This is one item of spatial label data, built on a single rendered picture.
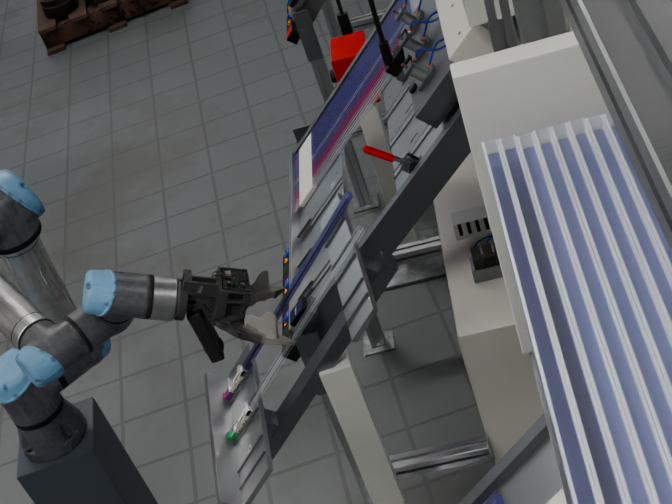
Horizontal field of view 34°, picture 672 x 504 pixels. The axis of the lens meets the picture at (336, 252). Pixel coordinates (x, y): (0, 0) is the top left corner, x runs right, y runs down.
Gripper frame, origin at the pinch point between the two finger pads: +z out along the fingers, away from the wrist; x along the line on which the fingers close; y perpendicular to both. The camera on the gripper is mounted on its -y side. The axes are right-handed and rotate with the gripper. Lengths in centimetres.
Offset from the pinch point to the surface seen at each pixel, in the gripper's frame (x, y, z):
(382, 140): 123, -27, 49
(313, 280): 33.3, -15.0, 12.6
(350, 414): -2.8, -18.9, 15.2
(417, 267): 120, -68, 71
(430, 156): 17.2, 26.0, 22.7
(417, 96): 26.2, 33.0, 20.3
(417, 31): 46, 38, 24
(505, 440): 17, -42, 60
